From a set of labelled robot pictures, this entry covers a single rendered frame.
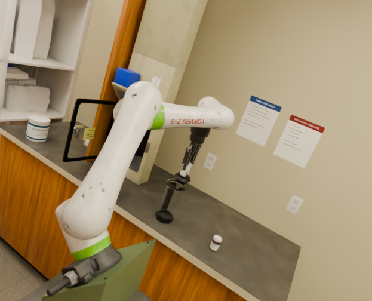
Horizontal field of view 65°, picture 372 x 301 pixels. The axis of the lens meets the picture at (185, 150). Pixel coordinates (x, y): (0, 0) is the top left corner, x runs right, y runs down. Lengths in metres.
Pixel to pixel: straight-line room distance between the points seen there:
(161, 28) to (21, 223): 1.64
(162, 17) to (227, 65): 0.54
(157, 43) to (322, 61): 0.96
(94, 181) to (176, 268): 0.90
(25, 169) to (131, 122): 1.43
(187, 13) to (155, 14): 0.21
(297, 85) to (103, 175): 1.40
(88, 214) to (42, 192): 1.34
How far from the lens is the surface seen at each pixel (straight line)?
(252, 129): 2.00
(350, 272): 2.18
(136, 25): 1.97
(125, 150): 0.89
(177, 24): 1.77
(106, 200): 0.85
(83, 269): 1.00
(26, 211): 2.35
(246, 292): 1.49
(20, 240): 2.51
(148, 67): 1.83
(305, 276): 2.22
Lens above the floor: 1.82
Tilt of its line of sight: 18 degrees down
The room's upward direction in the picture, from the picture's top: 20 degrees clockwise
